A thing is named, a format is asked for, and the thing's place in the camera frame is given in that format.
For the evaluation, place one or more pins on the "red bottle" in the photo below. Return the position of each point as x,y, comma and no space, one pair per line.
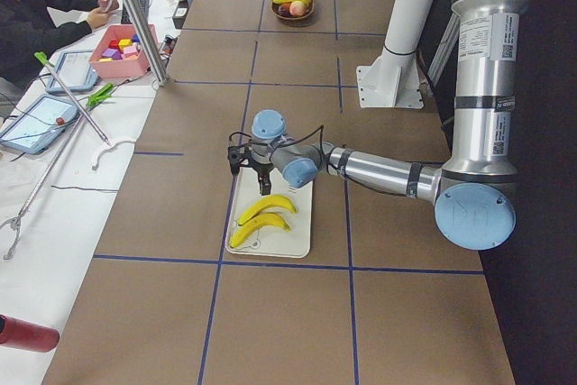
19,334

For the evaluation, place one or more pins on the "seated person in black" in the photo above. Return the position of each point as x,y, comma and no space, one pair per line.
27,28

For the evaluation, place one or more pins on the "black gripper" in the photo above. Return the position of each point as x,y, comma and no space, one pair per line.
262,170

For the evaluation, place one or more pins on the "brown wicker basket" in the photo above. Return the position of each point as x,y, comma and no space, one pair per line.
310,10

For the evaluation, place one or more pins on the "white rectangular plate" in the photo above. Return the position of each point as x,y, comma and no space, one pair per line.
272,241

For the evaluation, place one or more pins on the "green plastic clip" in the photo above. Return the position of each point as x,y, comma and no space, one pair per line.
99,96

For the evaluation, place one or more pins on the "pale peach fruit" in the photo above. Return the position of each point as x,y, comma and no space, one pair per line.
298,8

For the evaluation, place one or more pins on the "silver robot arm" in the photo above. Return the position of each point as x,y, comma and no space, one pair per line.
472,192

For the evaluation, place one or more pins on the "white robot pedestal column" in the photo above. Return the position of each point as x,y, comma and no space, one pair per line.
392,81

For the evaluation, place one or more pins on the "blue teach pendant tablet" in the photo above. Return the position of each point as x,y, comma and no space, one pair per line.
74,69

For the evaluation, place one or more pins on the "silver aluminium frame post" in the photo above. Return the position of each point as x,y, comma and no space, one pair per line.
147,38

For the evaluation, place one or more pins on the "dark red apple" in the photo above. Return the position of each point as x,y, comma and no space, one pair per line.
284,9

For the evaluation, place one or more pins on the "black keyboard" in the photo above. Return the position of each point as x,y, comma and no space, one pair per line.
126,18

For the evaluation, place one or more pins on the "pink plastic box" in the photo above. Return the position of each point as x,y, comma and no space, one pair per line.
119,54

